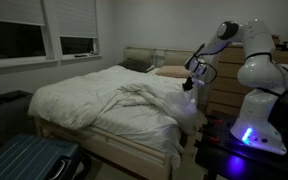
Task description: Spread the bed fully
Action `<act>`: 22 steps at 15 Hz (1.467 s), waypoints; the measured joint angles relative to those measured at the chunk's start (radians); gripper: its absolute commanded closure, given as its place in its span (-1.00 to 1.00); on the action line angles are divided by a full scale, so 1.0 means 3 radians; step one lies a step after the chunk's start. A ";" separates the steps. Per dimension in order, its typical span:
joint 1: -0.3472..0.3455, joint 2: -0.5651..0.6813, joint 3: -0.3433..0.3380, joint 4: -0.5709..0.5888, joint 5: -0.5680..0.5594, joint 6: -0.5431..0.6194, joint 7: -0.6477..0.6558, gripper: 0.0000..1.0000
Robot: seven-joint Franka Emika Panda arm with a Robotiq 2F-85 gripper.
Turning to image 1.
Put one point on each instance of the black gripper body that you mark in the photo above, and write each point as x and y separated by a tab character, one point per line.
190	81

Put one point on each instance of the white duvet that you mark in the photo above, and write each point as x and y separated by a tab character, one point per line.
84	96

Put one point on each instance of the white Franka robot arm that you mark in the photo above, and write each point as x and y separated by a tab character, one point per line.
260	80

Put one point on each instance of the pink pillow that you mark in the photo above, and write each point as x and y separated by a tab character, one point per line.
172	71

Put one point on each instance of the wooden chest of drawers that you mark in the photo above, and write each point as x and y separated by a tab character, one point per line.
227	83

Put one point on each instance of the red black clamp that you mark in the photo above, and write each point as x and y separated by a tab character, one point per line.
209	136
214	119

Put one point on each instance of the beige padded headboard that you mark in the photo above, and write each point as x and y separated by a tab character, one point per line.
157	56

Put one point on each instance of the dark grey pillow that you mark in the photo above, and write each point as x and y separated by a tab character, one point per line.
135	65

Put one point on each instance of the white mattress sheet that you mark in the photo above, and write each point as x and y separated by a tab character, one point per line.
137	128

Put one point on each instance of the black robot table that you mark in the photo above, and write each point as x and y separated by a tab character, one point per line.
250	160

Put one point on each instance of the black remote control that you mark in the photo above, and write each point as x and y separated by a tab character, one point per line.
80	55

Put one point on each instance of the narrow dark window pane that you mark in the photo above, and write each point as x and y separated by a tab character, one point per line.
76	45

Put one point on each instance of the narrow white roller blind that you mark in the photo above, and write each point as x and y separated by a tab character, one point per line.
77	18

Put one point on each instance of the blue ribbed suitcase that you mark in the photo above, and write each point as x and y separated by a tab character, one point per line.
27	158

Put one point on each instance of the wide dark window pane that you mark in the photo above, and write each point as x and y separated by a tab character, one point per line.
14	40

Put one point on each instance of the dark grey ottoman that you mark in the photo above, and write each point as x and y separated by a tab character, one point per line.
4	116

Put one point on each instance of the wide white roller blind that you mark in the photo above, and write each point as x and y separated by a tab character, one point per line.
14	11

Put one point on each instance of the light wooden bed frame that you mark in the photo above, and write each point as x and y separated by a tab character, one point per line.
117	151

